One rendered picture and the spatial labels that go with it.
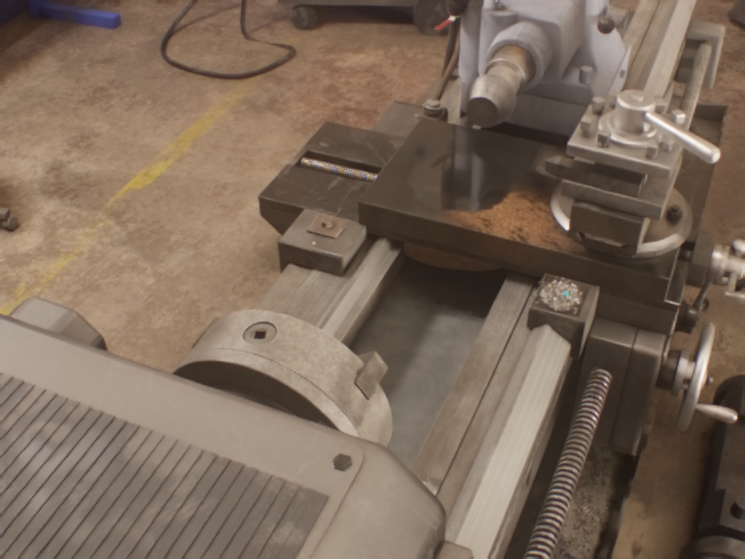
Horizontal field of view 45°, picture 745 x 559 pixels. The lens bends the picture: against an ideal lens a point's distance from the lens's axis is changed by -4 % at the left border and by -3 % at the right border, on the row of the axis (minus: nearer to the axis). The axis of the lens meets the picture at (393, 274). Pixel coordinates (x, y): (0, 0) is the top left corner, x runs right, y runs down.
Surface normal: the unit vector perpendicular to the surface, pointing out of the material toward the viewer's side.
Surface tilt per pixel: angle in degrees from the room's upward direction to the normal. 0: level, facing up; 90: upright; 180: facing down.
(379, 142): 0
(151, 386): 0
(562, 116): 90
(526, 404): 36
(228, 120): 0
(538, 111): 90
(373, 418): 69
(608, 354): 90
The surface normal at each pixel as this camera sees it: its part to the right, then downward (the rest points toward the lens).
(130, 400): 0.00, -0.76
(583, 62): -0.39, 0.60
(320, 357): 0.42, -0.56
